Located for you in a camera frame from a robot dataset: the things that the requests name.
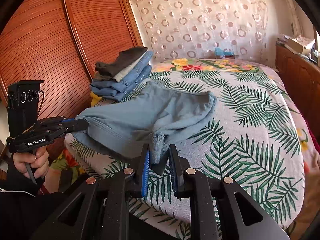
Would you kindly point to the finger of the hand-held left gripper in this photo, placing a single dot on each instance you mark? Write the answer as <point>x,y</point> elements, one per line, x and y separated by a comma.
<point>68,120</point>
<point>78,125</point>

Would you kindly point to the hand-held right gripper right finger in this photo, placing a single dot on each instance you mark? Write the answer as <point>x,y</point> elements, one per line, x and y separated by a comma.
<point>173,173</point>

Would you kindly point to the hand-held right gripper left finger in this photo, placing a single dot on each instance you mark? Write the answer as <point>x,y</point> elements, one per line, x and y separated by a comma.
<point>145,173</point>

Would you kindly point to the light blue shorts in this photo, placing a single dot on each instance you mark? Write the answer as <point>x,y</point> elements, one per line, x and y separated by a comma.
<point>125,120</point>

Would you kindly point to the person's left forearm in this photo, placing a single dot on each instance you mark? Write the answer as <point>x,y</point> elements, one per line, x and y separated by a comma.
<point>20,205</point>

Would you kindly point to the folded black pants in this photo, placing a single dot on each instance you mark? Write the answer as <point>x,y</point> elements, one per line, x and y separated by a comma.
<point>120,61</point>

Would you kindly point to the person's left hand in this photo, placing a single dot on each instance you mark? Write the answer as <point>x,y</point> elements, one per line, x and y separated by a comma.
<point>37,163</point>

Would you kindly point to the folded blue denim jeans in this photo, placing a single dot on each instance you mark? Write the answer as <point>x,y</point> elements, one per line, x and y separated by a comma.
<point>125,85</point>

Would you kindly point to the folded white garment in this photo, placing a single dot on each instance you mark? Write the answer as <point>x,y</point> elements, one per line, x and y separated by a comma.
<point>127,71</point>

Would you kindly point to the wooden louvered wardrobe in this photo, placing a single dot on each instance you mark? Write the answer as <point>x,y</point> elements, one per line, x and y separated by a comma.
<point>50,42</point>

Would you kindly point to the floral blanket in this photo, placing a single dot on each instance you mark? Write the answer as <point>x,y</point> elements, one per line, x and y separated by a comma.
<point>195,66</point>

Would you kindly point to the blue box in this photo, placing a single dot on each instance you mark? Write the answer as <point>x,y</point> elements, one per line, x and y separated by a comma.
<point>223,53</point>

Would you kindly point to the wooden cabinet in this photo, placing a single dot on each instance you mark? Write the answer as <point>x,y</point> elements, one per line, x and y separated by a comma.
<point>300,80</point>

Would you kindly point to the sheer circle pattern curtain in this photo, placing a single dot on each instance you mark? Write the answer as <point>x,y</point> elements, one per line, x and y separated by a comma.
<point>200,17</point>

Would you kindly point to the cardboard box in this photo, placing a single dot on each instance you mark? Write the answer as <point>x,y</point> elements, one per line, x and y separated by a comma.
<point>300,45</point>

